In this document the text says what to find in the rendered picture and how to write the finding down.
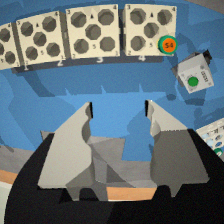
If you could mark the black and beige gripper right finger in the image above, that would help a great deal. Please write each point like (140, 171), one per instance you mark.
(182, 160)

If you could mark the blue bench mat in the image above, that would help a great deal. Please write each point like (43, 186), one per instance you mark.
(35, 101)

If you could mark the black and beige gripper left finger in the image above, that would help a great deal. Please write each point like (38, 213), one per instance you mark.
(56, 172)

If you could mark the green-capped sample tube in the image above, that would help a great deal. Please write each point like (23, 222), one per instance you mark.
(167, 44)

